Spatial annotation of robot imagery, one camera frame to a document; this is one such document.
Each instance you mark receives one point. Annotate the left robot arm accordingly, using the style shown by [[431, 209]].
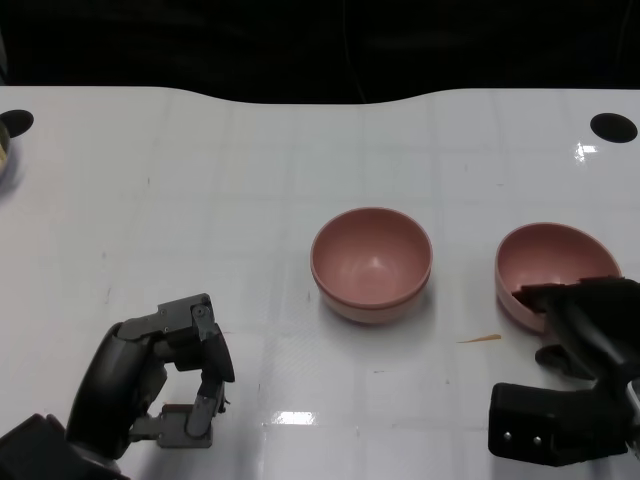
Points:
[[35, 450]]

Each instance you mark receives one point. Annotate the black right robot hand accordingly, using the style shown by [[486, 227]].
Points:
[[595, 325]]

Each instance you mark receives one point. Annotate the pink plastic bowl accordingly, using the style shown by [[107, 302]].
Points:
[[550, 255], [370, 260], [372, 315]]

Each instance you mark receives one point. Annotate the black round table grommet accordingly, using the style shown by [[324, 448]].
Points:
[[19, 123], [613, 127]]

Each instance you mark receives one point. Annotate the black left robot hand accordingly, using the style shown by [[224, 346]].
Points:
[[110, 390]]

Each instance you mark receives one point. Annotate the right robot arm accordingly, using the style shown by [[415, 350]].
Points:
[[634, 395]]

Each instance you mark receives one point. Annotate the orange sliver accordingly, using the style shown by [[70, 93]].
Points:
[[480, 339]]

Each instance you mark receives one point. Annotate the metal dish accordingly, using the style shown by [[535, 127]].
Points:
[[4, 157]]

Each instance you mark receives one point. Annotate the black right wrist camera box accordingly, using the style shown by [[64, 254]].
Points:
[[545, 425]]

